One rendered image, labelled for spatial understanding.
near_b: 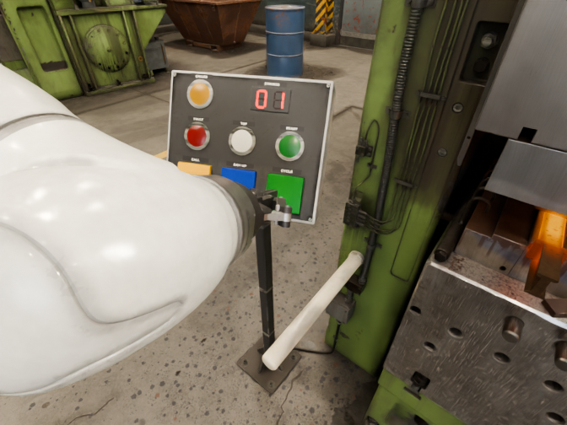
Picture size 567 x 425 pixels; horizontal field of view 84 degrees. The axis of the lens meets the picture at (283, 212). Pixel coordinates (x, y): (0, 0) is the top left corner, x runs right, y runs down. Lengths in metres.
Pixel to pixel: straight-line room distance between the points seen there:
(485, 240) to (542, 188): 0.14
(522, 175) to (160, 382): 1.43
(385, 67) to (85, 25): 4.51
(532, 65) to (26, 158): 0.56
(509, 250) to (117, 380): 1.48
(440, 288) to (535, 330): 0.16
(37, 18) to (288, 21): 2.99
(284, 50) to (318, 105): 4.49
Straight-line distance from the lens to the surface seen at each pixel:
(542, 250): 0.65
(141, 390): 1.59
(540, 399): 0.87
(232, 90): 0.69
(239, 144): 0.66
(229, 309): 1.68
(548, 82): 0.58
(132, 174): 0.18
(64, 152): 0.19
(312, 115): 0.64
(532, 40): 0.57
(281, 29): 5.08
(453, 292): 0.71
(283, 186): 0.63
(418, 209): 0.87
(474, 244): 0.71
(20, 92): 0.25
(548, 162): 0.61
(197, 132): 0.70
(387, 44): 0.77
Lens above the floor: 1.37
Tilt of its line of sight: 39 degrees down
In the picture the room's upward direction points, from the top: straight up
